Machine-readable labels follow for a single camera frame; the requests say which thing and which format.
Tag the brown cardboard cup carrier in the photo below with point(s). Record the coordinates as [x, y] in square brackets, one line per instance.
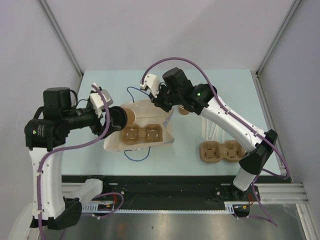
[214, 152]

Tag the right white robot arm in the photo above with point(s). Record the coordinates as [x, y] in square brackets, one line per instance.
[202, 99]

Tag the blue checkered paper bag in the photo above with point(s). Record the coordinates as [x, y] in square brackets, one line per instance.
[145, 113]

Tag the black cup lid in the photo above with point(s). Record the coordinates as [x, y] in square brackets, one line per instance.
[118, 119]

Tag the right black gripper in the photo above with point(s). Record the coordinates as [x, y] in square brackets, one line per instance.
[157, 101]

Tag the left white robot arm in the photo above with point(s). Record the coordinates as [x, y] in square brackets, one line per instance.
[45, 137]

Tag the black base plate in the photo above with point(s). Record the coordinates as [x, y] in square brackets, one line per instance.
[207, 187]

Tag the stack of black lids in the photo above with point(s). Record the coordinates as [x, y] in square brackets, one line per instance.
[214, 88]

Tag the stack of brown paper cups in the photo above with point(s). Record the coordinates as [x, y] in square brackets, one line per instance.
[182, 110]

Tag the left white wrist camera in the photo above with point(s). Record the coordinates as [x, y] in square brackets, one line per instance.
[97, 101]

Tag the white wrapped straw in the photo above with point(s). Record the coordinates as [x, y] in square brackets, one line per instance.
[203, 125]
[216, 133]
[208, 125]

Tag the white cable duct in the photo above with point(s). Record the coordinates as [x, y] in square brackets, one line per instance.
[92, 208]

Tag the single brown paper cup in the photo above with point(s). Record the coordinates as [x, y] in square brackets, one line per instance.
[131, 117]

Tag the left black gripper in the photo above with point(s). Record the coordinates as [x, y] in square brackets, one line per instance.
[97, 127]

